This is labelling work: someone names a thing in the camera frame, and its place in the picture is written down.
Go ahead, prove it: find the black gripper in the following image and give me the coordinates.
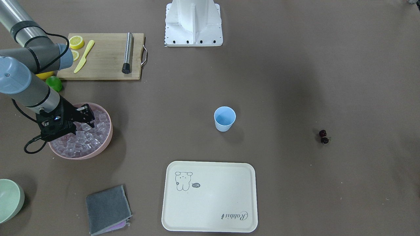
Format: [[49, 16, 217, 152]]
[[36, 97, 95, 142]]

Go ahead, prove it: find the light blue plastic cup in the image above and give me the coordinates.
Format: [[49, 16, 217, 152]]
[[214, 106, 237, 132]]

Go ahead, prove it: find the dark cherry pair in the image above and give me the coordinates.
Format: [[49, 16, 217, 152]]
[[318, 129, 331, 144]]

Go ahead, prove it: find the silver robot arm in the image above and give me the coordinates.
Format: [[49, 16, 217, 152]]
[[0, 0, 95, 142]]

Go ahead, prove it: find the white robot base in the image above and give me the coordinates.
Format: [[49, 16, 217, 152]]
[[164, 0, 223, 47]]

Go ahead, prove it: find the pink ice bowl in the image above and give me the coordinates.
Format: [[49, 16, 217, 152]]
[[49, 103, 114, 160]]

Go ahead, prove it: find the green lime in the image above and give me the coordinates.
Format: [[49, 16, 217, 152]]
[[45, 76, 63, 92]]

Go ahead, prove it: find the yellow lemon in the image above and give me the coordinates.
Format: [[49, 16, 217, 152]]
[[36, 71, 55, 80]]

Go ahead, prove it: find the yellow plastic knife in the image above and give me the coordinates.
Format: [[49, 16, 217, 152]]
[[73, 40, 95, 73]]

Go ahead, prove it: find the wooden cutting board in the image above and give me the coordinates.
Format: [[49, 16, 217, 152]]
[[57, 33, 147, 80]]

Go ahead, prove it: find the lemon slice lower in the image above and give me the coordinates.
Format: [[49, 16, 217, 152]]
[[71, 50, 80, 62]]

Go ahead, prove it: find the lemon slice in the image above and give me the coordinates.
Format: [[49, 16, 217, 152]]
[[71, 50, 80, 62], [68, 35, 85, 49]]

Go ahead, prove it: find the steel muddler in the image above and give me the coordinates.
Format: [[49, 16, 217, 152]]
[[121, 32, 134, 74]]

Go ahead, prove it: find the lemon slice upper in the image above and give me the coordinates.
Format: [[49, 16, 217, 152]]
[[68, 35, 85, 49]]

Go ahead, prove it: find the grey folded cloth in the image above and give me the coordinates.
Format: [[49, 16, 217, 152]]
[[85, 184, 132, 236]]

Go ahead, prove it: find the mint green bowl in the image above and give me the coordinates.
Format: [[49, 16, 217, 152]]
[[0, 179, 25, 224]]

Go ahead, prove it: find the cream rabbit tray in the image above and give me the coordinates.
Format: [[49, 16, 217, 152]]
[[161, 160, 258, 233]]

